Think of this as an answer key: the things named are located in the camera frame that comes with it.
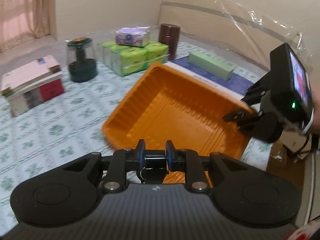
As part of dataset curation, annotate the orange plastic tray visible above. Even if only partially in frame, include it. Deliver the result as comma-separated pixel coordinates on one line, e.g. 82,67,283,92
101,62,257,188

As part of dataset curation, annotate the person right hand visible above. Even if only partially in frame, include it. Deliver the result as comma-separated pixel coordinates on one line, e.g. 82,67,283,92
311,85,320,134

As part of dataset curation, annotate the white and blue flat box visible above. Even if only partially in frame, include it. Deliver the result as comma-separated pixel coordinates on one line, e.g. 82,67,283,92
162,56,258,103

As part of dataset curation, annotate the light green long box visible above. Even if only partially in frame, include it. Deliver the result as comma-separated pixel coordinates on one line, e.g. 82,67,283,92
188,51,235,81

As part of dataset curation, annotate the cardboard box on floor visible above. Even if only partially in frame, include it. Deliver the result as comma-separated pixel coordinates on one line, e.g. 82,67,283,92
267,131,312,172

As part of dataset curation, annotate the green tissue pack bundle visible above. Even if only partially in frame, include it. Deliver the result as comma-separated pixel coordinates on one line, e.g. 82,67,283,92
98,41,169,76

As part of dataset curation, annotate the brown cylindrical canister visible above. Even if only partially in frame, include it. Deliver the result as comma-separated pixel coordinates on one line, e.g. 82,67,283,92
158,23,180,61

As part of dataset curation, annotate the dark green glass jar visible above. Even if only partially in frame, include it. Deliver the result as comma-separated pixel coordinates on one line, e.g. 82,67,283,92
67,37,98,83

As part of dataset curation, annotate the stack of books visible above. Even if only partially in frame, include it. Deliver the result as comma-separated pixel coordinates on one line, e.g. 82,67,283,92
1,55,65,117

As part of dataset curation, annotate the purple tissue pack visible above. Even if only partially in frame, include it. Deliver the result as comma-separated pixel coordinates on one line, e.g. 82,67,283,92
116,27,150,48

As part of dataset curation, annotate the pink curtain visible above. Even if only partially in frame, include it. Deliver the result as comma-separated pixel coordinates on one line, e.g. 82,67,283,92
1,0,50,53

